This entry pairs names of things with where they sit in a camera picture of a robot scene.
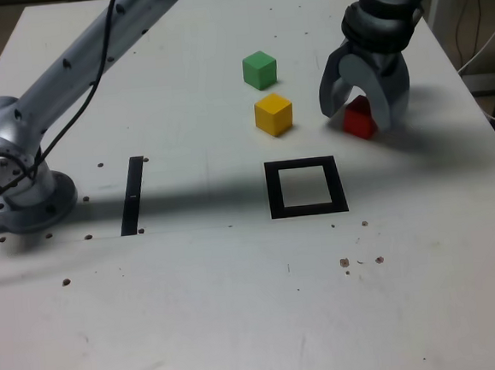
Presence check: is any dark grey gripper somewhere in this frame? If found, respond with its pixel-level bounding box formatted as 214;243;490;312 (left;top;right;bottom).
313;30;416;137

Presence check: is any red cube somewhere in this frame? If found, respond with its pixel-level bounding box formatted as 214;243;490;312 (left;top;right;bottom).
340;93;380;143

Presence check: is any yellow cube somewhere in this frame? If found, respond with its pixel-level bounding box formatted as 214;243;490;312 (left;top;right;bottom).
252;91;296;139

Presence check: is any green cube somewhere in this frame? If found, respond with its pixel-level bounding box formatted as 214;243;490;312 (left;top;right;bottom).
240;49;280;92

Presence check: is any black tape square outline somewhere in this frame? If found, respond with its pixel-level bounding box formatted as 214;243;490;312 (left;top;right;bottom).
262;154;350;220

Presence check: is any grey background bar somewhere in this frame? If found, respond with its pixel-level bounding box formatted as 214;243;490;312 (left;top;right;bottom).
461;71;495;97

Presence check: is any black tape strip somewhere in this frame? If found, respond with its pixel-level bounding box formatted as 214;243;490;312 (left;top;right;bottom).
115;156;150;238

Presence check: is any white frame leg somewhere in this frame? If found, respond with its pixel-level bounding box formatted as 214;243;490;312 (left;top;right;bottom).
424;0;456;42

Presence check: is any thin black background cable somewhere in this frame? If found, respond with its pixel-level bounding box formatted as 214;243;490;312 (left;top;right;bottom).
451;0;486;65

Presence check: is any white background cable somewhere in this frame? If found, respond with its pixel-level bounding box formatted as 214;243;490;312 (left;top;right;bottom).
451;13;495;76

